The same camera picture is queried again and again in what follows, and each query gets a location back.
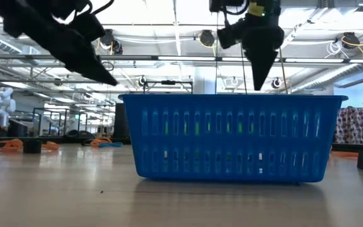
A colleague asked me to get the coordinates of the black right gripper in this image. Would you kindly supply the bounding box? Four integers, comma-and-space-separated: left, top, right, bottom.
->
240, 0, 285, 92

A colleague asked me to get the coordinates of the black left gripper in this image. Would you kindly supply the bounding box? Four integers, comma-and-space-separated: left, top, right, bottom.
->
0, 0, 119, 87

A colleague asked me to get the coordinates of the blue rubber band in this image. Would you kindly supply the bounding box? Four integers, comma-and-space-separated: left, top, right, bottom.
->
98, 141, 124, 148

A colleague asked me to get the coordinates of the small orange rubber band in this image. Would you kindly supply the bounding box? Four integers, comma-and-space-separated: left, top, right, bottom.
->
0, 138, 24, 153

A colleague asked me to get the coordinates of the blue plastic basket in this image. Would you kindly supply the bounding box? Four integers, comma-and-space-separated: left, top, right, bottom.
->
118, 93, 349, 184

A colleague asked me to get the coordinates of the black upright panel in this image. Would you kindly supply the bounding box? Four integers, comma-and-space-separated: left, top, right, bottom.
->
113, 102, 131, 139

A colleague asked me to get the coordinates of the white robot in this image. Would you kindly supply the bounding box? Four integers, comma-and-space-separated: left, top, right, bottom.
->
0, 86, 17, 129

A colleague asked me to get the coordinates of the black box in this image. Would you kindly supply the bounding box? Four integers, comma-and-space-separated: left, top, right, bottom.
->
7, 119, 28, 138

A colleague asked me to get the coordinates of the patterned cloth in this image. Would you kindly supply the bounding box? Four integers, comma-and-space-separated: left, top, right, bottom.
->
335, 106, 363, 145

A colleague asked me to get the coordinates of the hanging black wire ring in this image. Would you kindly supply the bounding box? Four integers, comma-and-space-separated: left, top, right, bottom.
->
100, 61, 115, 73

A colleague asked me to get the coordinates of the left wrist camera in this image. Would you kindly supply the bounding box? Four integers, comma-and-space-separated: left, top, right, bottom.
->
70, 13, 107, 42

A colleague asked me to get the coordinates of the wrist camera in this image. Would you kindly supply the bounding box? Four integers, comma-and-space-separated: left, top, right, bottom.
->
216, 17, 248, 50
70, 13, 107, 42

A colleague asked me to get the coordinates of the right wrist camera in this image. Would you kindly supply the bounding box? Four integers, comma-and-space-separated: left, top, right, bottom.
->
216, 17, 248, 50

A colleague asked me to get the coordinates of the horizontal metal rail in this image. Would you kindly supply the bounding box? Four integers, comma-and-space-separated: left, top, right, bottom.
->
0, 54, 363, 63

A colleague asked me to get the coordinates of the distant black rig frame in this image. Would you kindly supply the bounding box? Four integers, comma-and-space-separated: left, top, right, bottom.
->
142, 79, 194, 95

